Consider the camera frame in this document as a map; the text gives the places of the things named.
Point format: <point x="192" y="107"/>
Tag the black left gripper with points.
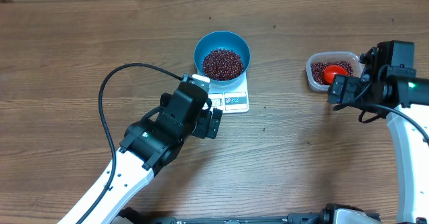
<point x="204" y="129"/>

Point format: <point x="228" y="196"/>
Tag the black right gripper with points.
<point x="350" y="90"/>

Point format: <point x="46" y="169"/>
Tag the red measuring scoop blue handle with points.
<point x="331" y="71"/>

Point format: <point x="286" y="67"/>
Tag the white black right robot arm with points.
<point x="389" y="89"/>

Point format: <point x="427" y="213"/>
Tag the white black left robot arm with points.
<point x="148" y="145"/>

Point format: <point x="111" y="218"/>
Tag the white digital kitchen scale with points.
<point x="230" y="96"/>

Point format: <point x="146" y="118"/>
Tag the red beans in bowl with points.
<point x="222" y="64"/>

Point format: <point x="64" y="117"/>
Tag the clear plastic food container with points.
<point x="350" y="57"/>

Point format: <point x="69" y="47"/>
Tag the red adzuki beans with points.
<point x="317" y="70"/>

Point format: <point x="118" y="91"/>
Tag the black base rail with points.
<point x="131" y="216"/>

